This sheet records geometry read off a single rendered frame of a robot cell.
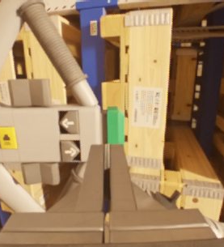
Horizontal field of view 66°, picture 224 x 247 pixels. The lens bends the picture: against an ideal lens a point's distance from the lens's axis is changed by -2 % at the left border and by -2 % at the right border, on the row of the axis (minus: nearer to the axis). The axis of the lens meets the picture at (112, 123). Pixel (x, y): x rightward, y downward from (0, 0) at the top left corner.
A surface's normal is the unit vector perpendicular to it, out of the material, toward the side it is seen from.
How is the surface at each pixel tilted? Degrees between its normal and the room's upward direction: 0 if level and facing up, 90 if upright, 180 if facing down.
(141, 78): 90
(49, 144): 74
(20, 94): 57
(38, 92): 91
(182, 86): 90
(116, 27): 90
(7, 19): 66
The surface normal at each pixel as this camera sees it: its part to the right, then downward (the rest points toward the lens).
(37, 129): 0.03, 0.26
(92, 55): -0.26, 0.26
